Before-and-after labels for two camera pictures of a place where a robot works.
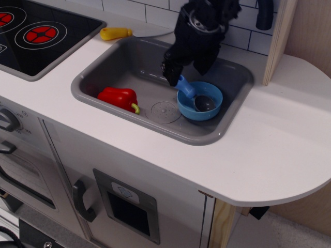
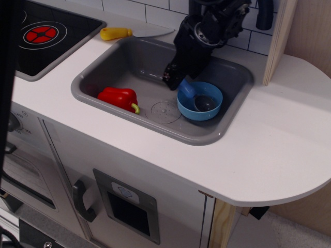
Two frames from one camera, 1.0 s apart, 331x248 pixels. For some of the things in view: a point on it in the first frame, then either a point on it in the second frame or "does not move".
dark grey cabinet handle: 78,189 does not move
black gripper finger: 204,64 → 196,74
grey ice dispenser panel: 129,207 does not move
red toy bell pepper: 125,98 does not move
